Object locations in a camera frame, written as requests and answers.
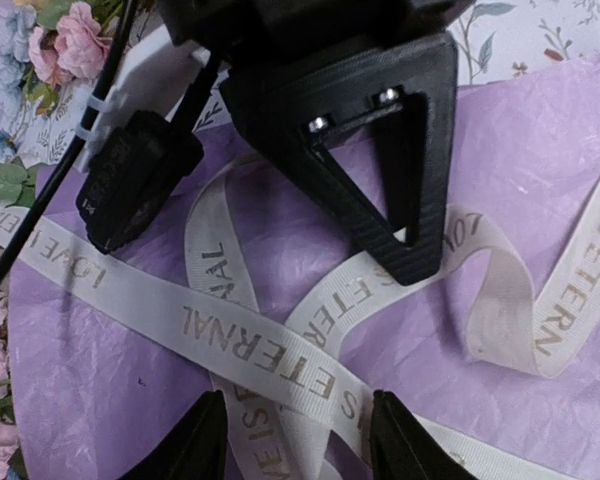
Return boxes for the pink wrapping paper sheet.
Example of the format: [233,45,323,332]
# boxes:
[9,54,600,479]

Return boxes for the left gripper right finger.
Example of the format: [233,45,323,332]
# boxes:
[369,390,475,480]

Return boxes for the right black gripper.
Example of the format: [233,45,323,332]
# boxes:
[157,0,472,286]

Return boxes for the white printed ribbon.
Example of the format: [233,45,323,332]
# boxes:
[22,166,600,465]

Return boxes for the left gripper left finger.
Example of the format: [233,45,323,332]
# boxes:
[129,390,228,480]

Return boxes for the pile of fake flowers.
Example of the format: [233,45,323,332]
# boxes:
[0,1,138,479]

